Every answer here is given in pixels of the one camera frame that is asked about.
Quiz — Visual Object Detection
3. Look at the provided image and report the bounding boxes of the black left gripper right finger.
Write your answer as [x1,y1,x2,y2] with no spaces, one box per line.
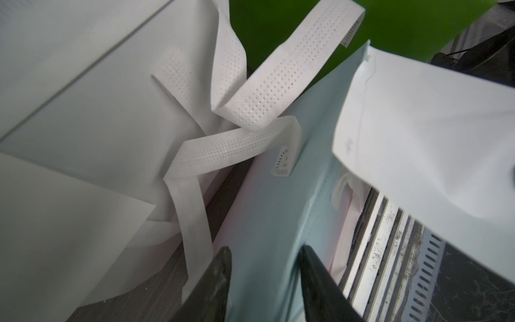
[299,245,362,322]

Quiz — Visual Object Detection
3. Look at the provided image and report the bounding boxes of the white gift bag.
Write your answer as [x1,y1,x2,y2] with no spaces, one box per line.
[0,0,367,307]

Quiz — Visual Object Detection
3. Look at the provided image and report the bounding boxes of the green gift bag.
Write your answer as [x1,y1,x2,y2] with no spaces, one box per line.
[229,0,496,81]

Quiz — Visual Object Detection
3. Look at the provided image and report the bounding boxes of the pink and teal gift bag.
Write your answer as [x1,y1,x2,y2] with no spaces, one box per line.
[180,39,371,322]

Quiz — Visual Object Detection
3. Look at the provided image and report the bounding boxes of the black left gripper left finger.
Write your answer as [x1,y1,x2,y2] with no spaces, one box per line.
[170,246,232,322]

